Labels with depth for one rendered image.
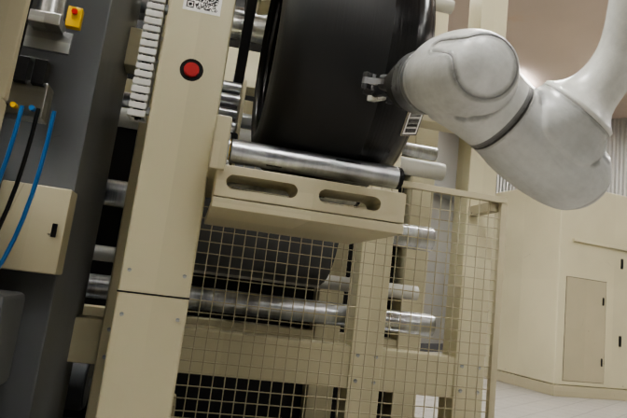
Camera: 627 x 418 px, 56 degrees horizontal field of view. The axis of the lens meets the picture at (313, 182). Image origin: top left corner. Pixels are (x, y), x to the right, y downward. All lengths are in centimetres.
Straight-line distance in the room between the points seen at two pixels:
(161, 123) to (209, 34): 21
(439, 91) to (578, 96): 17
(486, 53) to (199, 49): 70
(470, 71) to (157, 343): 76
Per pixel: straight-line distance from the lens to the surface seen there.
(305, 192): 107
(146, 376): 115
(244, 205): 105
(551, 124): 74
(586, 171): 77
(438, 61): 67
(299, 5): 109
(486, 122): 71
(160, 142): 116
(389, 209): 111
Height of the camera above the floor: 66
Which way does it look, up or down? 10 degrees up
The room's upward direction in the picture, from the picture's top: 7 degrees clockwise
